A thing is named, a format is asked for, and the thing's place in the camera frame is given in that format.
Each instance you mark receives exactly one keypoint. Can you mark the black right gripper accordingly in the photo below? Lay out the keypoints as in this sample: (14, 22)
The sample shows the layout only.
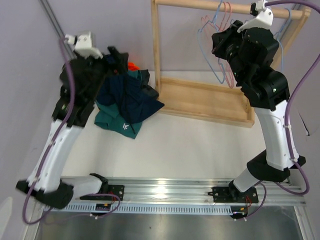
(221, 39)

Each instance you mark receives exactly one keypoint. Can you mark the wooden clothes rack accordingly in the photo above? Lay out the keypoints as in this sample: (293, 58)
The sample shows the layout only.
(199, 100)

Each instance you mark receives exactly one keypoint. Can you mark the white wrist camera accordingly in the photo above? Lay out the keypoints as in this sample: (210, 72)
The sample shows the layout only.
(84, 45)
(263, 17)

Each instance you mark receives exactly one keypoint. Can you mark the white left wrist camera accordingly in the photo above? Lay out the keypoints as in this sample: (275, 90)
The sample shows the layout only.
(84, 45)

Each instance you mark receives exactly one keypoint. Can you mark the black shorts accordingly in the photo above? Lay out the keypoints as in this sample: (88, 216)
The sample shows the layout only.
(145, 87)

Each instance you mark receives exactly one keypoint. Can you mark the orange mesh shorts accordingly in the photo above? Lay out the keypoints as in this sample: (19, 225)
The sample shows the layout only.
(132, 67)

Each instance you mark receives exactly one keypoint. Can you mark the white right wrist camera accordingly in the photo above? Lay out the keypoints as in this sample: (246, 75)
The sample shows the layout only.
(263, 17)

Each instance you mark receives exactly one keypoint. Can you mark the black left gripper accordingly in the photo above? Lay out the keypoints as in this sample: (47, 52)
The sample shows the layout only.
(120, 66)

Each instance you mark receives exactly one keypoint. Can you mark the navy blue shorts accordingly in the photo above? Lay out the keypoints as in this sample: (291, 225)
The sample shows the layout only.
(126, 92)

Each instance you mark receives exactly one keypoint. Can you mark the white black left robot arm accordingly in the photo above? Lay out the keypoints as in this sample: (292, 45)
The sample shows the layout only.
(82, 78)

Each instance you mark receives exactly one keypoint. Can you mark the pink hanger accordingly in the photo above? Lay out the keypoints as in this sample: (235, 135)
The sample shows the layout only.
(218, 21)
(229, 78)

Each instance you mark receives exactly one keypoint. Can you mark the teal green shorts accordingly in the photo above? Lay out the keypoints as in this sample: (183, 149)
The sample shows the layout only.
(110, 118)

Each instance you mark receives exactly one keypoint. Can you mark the aluminium mounting rail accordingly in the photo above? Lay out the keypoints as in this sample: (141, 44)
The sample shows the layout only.
(191, 191)

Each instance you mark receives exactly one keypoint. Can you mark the slotted grey cable duct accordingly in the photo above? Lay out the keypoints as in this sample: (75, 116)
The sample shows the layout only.
(135, 208)

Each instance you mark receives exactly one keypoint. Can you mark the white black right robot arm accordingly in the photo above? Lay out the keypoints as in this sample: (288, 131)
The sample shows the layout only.
(250, 53)

